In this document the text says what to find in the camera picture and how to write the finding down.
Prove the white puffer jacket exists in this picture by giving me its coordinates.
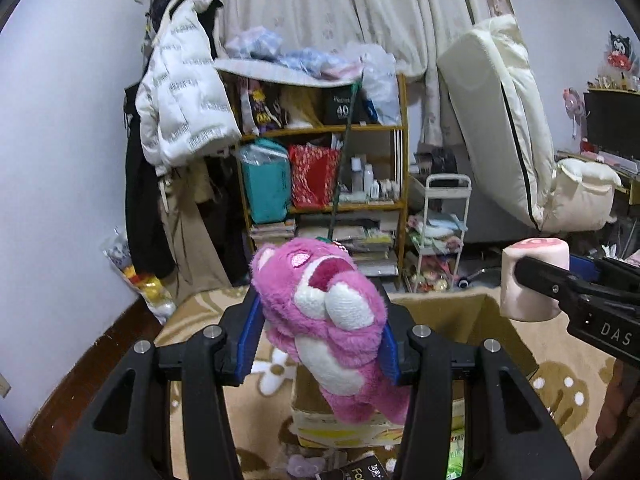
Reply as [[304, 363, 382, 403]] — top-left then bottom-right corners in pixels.
[[136, 0, 241, 176]]

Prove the teal bag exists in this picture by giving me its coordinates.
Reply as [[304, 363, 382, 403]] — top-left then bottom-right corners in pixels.
[[239, 139, 291, 224]]

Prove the pink cylinder plush pillow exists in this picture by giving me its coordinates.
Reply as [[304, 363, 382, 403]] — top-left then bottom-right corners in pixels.
[[500, 237, 570, 323]]

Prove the black hanging coat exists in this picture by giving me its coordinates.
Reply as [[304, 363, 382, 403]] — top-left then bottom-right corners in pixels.
[[122, 84, 176, 280]]

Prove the wall socket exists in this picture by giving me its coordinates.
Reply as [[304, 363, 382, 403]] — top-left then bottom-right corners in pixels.
[[0, 374, 11, 398]]

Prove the wooden bookshelf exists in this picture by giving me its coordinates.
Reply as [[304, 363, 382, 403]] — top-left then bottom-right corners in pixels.
[[231, 75, 409, 280]]

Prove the white plastic bag on shelf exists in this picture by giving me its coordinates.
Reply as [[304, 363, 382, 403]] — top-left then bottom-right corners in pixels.
[[343, 42, 401, 126]]

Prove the black Face tissue pack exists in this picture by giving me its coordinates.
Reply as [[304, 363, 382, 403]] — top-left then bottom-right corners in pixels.
[[316, 454, 390, 480]]

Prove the stack of books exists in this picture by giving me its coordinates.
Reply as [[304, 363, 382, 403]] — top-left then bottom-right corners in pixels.
[[250, 219, 296, 249]]

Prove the plastic bag with toys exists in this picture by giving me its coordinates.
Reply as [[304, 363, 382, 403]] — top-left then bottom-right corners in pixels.
[[101, 229, 176, 325]]

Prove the black monitor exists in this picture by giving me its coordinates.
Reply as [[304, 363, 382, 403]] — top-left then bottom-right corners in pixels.
[[584, 90, 640, 159]]

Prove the small purple plush toy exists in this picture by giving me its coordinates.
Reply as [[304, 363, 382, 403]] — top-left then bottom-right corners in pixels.
[[286, 454, 326, 479]]

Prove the pink bear plush toy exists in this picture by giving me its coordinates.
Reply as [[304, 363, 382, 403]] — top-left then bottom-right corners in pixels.
[[250, 237, 410, 425]]

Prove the green broom stick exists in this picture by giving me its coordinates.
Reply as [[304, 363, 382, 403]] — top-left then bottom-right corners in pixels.
[[328, 78, 362, 242]]

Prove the cream folded mattress chair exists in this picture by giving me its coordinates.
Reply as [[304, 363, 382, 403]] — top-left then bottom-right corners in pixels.
[[437, 14, 622, 233]]

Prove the green tissue pack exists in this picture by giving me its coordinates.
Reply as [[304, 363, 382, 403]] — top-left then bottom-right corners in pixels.
[[446, 429, 465, 480]]

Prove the red gift bag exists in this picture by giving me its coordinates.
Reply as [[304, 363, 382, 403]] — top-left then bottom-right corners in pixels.
[[288, 144, 340, 209]]

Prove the cream lace curtain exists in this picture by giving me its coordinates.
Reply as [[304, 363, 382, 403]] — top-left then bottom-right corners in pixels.
[[215, 0, 513, 146]]

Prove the cardboard box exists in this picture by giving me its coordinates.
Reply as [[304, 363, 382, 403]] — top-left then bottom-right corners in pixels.
[[290, 289, 540, 450]]

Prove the white rolling cart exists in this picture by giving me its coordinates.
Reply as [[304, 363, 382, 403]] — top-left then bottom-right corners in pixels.
[[404, 174, 472, 294]]

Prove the black box with 40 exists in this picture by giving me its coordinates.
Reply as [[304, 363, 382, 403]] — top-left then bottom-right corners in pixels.
[[322, 86, 369, 125]]

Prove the beige patterned blanket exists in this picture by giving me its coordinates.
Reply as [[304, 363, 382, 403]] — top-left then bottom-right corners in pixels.
[[154, 284, 640, 480]]

